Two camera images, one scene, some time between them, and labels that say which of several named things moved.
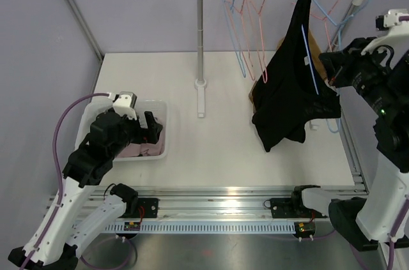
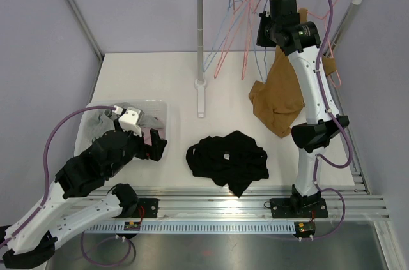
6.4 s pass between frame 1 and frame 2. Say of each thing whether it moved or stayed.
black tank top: moved
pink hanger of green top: moved
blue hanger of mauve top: moved
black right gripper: moved
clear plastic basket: stayed
